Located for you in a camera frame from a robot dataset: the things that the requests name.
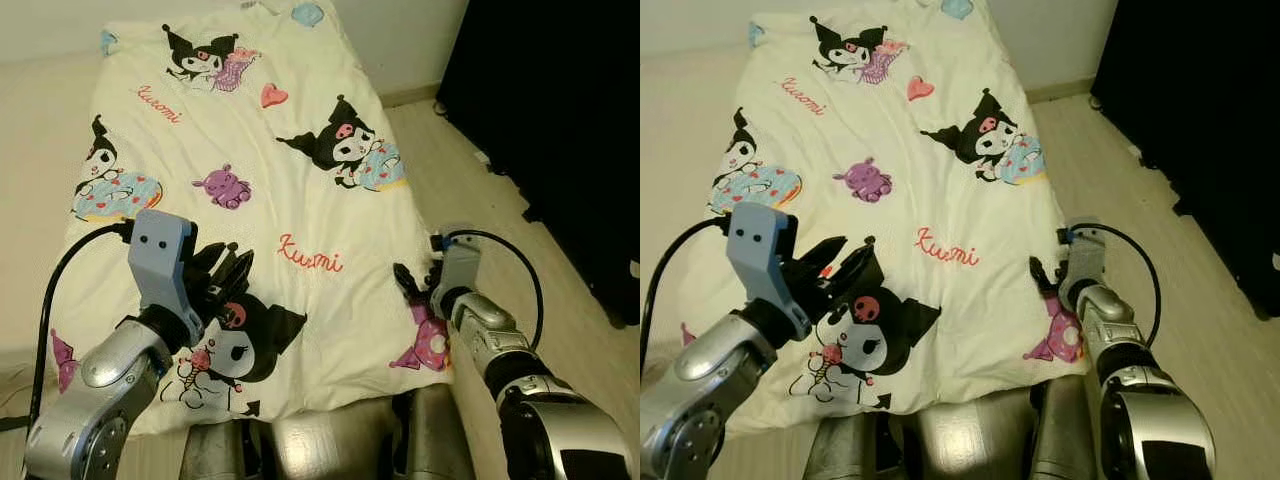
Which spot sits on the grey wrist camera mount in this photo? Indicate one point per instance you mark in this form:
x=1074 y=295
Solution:
x=760 y=255
x=1085 y=265
x=160 y=260
x=460 y=275

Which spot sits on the black cabinet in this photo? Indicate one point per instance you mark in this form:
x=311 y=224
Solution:
x=560 y=100
x=1200 y=100

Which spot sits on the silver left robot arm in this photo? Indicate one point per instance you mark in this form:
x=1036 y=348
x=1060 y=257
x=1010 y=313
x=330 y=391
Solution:
x=700 y=400
x=100 y=400

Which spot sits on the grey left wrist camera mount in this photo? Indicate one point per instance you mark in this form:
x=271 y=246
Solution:
x=760 y=255
x=160 y=260

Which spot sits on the silver robot right leg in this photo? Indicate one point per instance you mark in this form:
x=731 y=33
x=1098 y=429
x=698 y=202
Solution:
x=440 y=440
x=1065 y=440

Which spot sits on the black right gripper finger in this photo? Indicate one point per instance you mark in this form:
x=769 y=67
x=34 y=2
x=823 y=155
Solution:
x=410 y=282
x=1043 y=275

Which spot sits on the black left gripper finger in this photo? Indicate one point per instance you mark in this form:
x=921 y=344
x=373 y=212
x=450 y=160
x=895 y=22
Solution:
x=855 y=280
x=820 y=258
x=212 y=262
x=236 y=280

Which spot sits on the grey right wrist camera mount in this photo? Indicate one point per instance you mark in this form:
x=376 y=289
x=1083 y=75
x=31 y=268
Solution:
x=460 y=275
x=1085 y=265

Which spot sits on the cream cartoon print blanket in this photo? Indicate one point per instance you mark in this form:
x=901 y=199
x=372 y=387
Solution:
x=250 y=130
x=900 y=130

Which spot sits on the silver robot waist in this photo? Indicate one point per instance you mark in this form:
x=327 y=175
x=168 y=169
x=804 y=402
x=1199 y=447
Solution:
x=335 y=445
x=975 y=440

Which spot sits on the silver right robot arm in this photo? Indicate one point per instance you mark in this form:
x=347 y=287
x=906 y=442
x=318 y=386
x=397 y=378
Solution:
x=520 y=370
x=1140 y=400

